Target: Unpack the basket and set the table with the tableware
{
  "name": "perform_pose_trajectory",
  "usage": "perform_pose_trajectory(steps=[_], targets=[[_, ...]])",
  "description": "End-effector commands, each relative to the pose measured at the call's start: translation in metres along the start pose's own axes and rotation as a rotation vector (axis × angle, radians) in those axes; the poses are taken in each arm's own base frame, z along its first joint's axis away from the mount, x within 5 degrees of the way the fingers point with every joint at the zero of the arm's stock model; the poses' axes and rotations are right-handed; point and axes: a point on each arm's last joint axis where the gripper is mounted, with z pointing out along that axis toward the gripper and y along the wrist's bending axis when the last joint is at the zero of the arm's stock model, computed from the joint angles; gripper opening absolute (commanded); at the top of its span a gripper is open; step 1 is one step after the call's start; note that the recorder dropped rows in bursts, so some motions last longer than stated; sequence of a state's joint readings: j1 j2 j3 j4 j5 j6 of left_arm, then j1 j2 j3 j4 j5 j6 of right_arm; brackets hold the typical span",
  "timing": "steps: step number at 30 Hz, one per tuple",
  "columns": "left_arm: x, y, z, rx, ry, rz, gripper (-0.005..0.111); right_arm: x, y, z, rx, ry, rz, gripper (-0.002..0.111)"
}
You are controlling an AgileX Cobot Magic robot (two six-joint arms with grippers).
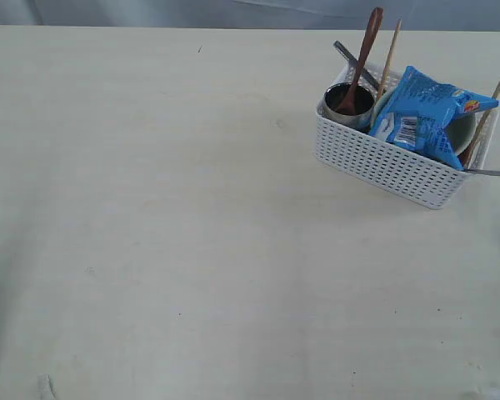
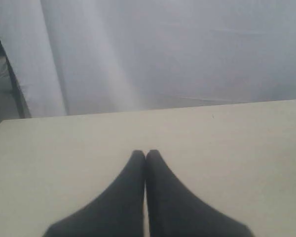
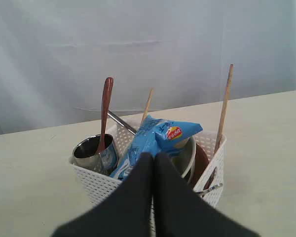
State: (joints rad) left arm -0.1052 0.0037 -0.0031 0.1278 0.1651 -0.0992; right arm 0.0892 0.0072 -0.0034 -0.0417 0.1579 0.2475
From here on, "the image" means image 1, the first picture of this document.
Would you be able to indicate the wooden chopstick left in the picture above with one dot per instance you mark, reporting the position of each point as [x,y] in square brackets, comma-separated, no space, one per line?
[385,72]

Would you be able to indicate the white perforated plastic basket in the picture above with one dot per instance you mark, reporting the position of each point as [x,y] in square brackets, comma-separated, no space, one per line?
[408,174]

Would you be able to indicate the wooden chopstick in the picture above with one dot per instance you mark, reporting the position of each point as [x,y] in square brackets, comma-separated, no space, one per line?
[478,132]
[385,72]

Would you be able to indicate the stainless steel cup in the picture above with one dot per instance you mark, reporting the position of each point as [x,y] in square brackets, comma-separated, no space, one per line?
[364,105]

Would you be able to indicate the pale green ceramic bowl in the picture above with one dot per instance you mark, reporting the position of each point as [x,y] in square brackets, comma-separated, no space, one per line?
[459,132]

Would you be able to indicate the wooden chopstick right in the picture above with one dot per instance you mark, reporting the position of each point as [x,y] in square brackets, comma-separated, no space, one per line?
[478,132]

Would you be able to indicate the blue snack packet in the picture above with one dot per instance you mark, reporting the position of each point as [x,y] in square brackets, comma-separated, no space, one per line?
[418,112]

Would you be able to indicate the silver metal utensil handle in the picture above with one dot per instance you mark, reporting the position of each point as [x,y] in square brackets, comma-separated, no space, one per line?
[495,173]

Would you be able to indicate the white backdrop curtain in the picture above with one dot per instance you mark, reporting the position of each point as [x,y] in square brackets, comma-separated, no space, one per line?
[345,15]

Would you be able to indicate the brown wooden plate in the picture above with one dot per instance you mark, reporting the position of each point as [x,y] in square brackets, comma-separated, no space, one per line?
[467,157]

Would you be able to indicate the brown wooden spoon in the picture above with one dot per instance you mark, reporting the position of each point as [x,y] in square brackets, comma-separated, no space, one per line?
[360,62]

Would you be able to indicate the dark metal knife handle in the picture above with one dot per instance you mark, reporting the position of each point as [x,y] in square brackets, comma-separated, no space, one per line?
[341,49]

